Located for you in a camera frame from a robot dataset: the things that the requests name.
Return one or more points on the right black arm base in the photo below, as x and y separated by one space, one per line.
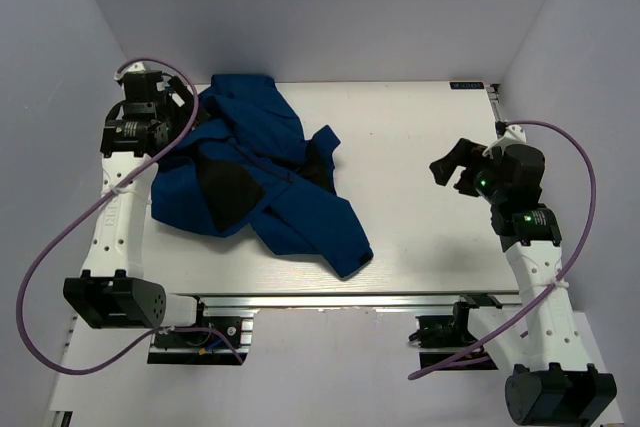
441 335

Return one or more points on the blue jacket with black lining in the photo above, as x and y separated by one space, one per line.
250 164

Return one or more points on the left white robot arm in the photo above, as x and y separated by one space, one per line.
111 290

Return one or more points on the white front panel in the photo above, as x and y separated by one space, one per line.
346 367

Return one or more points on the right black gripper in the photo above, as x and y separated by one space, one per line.
465 153

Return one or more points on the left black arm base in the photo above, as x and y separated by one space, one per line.
223 339

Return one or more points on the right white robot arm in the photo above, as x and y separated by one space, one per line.
550 379

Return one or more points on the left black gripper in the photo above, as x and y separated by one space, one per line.
179 88

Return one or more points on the right blue table label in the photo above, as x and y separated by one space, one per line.
466 85

